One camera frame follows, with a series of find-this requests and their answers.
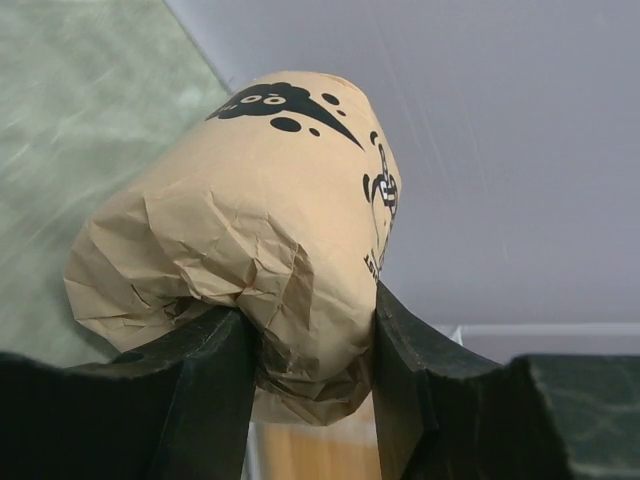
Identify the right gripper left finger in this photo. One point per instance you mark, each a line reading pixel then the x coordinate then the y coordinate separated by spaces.
pixel 176 408

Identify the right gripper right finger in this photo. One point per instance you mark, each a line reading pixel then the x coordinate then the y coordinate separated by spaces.
pixel 444 412

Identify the brown roll with bear print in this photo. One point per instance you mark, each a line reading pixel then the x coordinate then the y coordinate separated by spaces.
pixel 280 204

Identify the bottom wooden shelf board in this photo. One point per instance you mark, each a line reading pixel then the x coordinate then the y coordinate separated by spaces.
pixel 293 453

